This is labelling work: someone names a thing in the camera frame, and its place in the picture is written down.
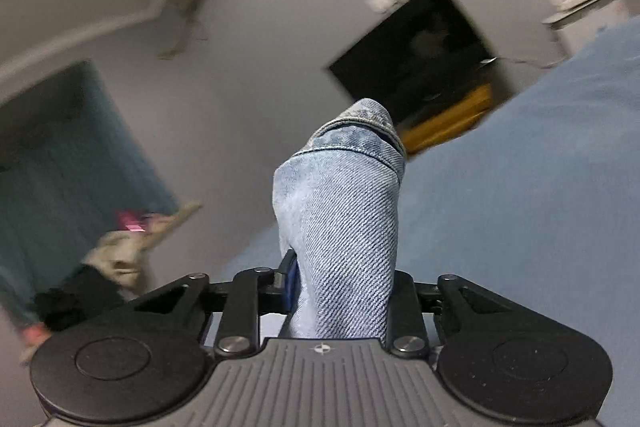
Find denim jacket with print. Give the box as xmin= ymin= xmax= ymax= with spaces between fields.
xmin=272 ymin=98 xmax=406 ymax=339

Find black cloth pile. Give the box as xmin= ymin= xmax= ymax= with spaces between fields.
xmin=34 ymin=265 xmax=126 ymax=333

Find beige cloth on sill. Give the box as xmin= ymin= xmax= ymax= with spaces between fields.
xmin=82 ymin=202 xmax=203 ymax=295

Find pink item on sill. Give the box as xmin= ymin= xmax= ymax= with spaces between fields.
xmin=116 ymin=210 xmax=149 ymax=234

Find blue bed blanket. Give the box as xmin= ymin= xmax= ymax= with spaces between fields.
xmin=226 ymin=20 xmax=639 ymax=426

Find teal curtain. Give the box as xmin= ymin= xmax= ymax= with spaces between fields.
xmin=1 ymin=61 xmax=179 ymax=329

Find wooden tv stand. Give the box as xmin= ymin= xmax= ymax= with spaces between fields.
xmin=399 ymin=83 xmax=495 ymax=156

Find black television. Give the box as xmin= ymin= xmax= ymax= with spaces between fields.
xmin=328 ymin=0 xmax=495 ymax=124

